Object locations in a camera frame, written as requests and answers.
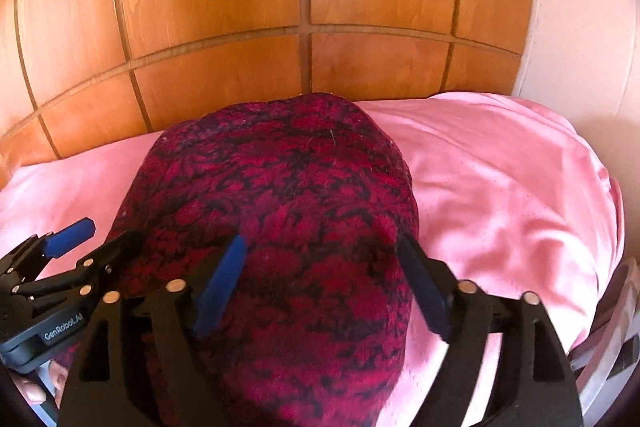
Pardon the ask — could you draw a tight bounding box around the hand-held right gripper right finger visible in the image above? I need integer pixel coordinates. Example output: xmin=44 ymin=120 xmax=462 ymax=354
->
xmin=398 ymin=234 xmax=583 ymax=427

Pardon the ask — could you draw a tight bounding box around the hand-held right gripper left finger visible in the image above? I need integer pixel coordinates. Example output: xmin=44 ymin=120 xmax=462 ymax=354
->
xmin=59 ymin=234 xmax=248 ymax=427

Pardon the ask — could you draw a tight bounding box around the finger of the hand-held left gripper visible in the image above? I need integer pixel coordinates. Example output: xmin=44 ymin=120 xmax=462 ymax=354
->
xmin=0 ymin=217 xmax=96 ymax=283
xmin=12 ymin=231 xmax=144 ymax=303

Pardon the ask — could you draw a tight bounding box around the dark red floral garment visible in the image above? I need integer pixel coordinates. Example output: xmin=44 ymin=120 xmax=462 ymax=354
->
xmin=54 ymin=92 xmax=420 ymax=427

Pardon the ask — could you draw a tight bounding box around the person's left hand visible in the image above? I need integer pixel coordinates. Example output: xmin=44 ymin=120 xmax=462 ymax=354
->
xmin=15 ymin=358 xmax=69 ymax=404

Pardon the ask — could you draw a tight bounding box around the pink bed sheet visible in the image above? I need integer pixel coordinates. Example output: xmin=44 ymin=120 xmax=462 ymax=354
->
xmin=0 ymin=92 xmax=626 ymax=427

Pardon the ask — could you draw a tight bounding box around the striped cloth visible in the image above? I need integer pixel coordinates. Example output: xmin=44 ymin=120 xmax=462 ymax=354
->
xmin=570 ymin=257 xmax=640 ymax=413

